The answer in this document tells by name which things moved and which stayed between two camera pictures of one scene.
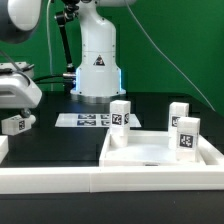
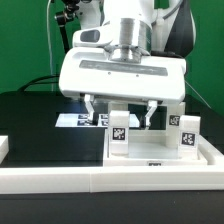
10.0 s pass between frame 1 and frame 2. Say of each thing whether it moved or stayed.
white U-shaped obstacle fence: stayed
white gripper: moved
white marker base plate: stayed
